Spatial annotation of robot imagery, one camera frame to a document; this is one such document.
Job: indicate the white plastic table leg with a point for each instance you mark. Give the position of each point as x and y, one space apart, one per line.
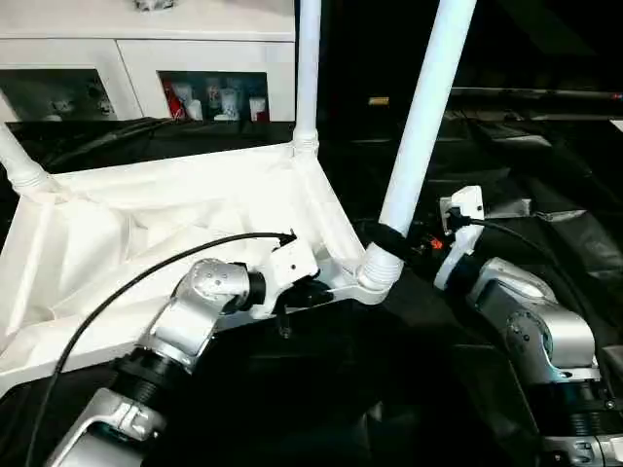
306 73
22 163
423 121

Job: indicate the white plastic table top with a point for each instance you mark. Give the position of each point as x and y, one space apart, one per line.
146 219

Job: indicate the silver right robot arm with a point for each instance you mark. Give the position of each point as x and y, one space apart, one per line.
535 331

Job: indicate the small orange tag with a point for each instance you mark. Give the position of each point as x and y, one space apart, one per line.
378 101

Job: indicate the long black rod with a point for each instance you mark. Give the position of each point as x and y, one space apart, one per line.
535 95

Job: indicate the white glass-door cabinet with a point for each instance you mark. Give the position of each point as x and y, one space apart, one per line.
146 29

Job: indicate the crumpled silver bag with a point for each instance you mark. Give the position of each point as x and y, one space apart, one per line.
153 4

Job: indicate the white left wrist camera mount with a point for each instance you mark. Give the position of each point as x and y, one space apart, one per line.
292 265

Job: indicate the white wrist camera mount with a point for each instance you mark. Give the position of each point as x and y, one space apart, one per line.
292 265
462 233

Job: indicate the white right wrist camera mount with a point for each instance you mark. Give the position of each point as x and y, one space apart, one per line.
462 233

